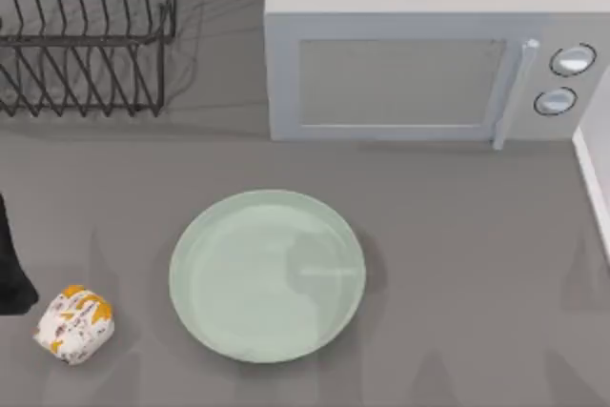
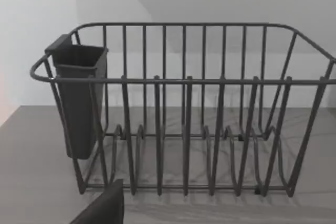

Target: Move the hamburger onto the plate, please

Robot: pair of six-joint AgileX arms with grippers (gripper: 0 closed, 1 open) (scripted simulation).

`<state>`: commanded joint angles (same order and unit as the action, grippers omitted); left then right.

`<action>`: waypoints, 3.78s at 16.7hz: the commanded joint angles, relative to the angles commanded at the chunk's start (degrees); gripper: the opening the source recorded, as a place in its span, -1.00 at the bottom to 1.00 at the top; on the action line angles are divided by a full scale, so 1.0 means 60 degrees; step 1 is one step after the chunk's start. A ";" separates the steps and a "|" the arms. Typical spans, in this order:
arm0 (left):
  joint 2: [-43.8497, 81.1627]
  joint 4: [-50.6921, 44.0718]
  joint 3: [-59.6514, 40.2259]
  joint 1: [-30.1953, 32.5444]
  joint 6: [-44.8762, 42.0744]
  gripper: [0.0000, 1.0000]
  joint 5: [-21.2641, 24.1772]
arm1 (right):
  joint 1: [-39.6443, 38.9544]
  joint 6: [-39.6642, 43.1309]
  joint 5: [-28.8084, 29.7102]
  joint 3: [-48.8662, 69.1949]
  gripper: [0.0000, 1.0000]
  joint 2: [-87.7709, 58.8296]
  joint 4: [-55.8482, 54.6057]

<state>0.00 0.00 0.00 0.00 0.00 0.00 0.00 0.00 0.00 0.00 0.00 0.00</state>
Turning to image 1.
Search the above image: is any microwave oven door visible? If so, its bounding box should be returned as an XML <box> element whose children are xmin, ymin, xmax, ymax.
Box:
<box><xmin>264</xmin><ymin>12</ymin><xmax>542</xmax><ymax>143</ymax></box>

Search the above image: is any black wire dish rack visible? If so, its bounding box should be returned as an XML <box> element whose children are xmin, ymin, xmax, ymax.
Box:
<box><xmin>0</xmin><ymin>0</ymin><xmax>181</xmax><ymax>118</ymax></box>

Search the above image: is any white and yellow wrapped burger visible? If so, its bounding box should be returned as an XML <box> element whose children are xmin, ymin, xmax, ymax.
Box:
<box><xmin>32</xmin><ymin>284</ymin><xmax>116</xmax><ymax>367</ymax></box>

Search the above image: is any large microwave knob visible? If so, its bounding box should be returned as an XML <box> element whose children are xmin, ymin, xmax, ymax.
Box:
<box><xmin>549</xmin><ymin>42</ymin><xmax>598</xmax><ymax>77</ymax></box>

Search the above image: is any pale microwave door handle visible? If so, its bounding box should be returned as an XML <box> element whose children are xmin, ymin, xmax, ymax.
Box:
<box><xmin>492</xmin><ymin>38</ymin><xmax>540</xmax><ymax>151</ymax></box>

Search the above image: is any small microwave knob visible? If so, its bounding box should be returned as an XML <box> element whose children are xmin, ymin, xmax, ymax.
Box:
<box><xmin>533</xmin><ymin>86</ymin><xmax>579</xmax><ymax>117</ymax></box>

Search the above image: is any pale green round plate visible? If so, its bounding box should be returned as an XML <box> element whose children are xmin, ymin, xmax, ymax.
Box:
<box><xmin>168</xmin><ymin>189</ymin><xmax>368</xmax><ymax>364</ymax></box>

